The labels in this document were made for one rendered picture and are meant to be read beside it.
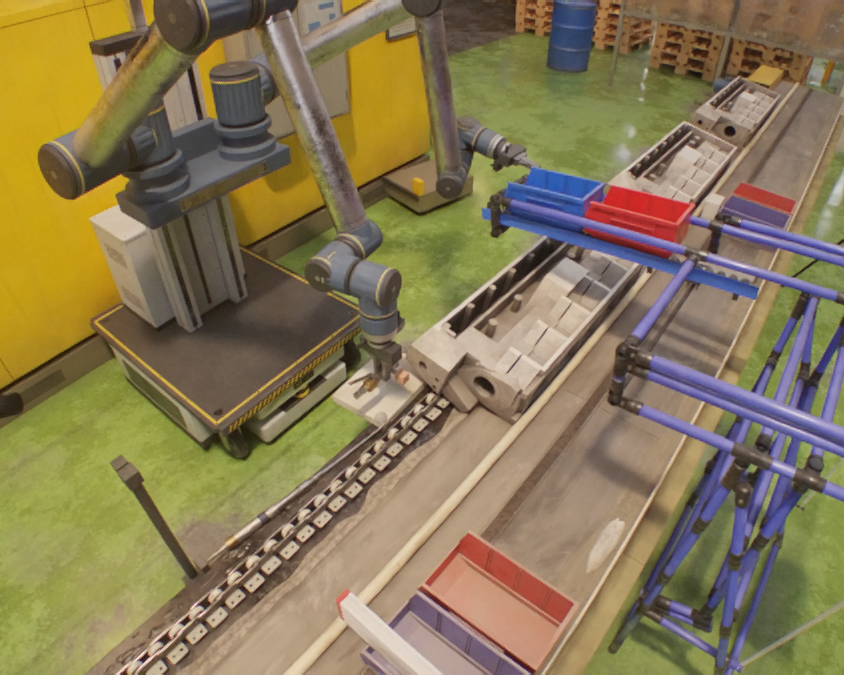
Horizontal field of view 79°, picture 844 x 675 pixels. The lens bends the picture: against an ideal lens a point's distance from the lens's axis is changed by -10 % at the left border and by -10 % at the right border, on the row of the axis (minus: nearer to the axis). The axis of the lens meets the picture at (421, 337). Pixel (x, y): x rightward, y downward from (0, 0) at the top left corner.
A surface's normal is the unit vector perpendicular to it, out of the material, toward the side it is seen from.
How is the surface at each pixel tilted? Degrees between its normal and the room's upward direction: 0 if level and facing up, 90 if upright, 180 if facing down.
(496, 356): 10
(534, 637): 0
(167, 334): 0
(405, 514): 0
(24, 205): 90
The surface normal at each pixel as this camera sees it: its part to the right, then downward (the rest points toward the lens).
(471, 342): 0.13, -0.67
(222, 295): 0.79, 0.40
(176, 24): -0.47, 0.58
